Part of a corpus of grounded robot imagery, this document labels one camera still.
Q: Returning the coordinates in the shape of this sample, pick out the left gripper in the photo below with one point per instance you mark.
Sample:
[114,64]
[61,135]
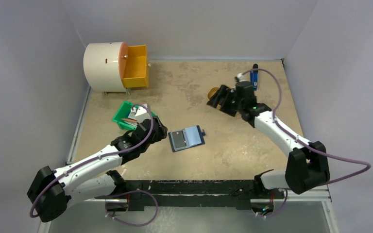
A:
[161,133]

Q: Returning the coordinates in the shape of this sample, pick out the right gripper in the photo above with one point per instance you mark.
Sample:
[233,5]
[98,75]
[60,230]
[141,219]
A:
[224,98]

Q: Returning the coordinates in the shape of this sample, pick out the blue leather card holder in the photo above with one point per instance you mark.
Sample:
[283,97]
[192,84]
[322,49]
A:
[194,136]

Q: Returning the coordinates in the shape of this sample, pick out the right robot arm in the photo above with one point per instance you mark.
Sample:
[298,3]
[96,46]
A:
[306,168]

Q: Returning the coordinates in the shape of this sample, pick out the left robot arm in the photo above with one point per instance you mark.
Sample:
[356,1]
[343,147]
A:
[52,191]

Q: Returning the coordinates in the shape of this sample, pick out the tan oval tray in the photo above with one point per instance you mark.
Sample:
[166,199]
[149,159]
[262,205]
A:
[212,92]

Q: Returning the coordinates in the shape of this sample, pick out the blue black stapler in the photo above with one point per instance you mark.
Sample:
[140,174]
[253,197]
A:
[254,77]

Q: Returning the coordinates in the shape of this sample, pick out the green plastic bin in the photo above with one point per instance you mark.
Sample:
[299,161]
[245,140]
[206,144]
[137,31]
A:
[121,117]

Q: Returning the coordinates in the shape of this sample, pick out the orange drawer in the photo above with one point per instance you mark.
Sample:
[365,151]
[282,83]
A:
[137,67]

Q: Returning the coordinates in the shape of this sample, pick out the white cylindrical drawer cabinet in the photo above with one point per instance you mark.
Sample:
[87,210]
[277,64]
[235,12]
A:
[104,66]

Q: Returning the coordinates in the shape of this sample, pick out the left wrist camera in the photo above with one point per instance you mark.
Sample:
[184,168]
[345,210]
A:
[141,112]

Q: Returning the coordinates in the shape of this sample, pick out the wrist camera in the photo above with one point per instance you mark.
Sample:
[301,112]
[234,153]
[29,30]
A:
[239,77]
[141,112]

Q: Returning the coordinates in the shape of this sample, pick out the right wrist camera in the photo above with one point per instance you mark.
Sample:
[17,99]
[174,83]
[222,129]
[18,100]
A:
[239,77]

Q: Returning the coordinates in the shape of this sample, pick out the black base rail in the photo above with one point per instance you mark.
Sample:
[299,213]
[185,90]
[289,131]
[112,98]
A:
[239,194]

